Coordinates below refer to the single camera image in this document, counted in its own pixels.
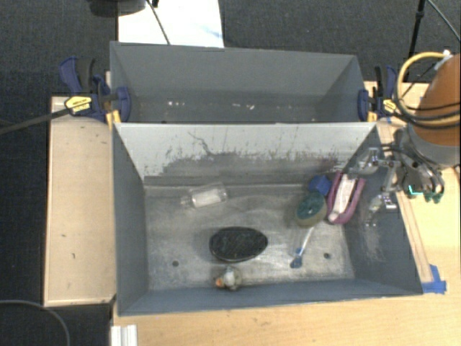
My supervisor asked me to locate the pale wood board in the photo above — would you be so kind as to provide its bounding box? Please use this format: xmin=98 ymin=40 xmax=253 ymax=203
xmin=42 ymin=95 xmax=118 ymax=308

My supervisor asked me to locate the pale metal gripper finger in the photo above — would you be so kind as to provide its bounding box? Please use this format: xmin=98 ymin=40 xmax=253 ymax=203
xmin=346 ymin=148 xmax=394 ymax=177
xmin=365 ymin=193 xmax=398 ymax=228

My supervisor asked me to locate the blue and clear toothbrush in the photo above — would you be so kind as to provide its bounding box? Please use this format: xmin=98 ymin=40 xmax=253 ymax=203
xmin=289 ymin=226 xmax=315 ymax=270

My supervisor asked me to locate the grey metal bin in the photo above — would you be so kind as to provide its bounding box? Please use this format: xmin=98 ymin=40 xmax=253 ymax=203
xmin=107 ymin=40 xmax=424 ymax=317

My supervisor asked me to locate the green round sponge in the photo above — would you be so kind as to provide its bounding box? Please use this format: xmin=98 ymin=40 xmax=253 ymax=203
xmin=295 ymin=190 xmax=328 ymax=229

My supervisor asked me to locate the blue small block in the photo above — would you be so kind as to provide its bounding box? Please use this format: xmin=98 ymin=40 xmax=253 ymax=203
xmin=308 ymin=174 xmax=332 ymax=196

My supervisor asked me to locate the clear glass jar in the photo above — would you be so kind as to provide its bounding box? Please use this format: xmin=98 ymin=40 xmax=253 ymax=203
xmin=179 ymin=182 xmax=229 ymax=209

